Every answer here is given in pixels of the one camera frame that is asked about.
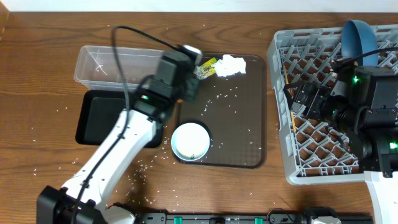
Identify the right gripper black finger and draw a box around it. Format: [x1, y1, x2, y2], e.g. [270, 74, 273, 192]
[283, 88, 294, 111]
[283, 80, 306, 91]

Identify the yellow foil snack wrapper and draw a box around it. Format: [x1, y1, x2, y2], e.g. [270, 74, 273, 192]
[194, 57, 217, 80]

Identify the white tissue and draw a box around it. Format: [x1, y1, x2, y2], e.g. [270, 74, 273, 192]
[212, 54, 246, 77]

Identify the light blue rice bowl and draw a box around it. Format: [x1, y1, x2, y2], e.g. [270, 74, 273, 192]
[171, 123, 211, 162]

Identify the large blue bowl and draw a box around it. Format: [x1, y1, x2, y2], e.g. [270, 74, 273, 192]
[341, 20, 378, 58]

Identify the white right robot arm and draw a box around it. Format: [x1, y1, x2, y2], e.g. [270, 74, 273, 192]
[283, 65, 397, 223]

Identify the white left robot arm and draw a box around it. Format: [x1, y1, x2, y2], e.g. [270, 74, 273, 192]
[36, 45, 203, 223]

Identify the grey dishwasher rack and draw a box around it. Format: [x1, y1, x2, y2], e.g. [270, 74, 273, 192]
[267, 25, 397, 185]

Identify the wooden chopstick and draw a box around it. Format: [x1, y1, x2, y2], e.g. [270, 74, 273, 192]
[283, 65, 297, 133]

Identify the dark brown serving tray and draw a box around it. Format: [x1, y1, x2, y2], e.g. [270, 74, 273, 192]
[176, 55, 267, 169]

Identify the clear plastic bin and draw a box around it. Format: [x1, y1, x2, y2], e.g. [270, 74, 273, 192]
[73, 45, 178, 93]

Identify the black plastic bin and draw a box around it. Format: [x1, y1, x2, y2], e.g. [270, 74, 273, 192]
[75, 90, 169, 148]

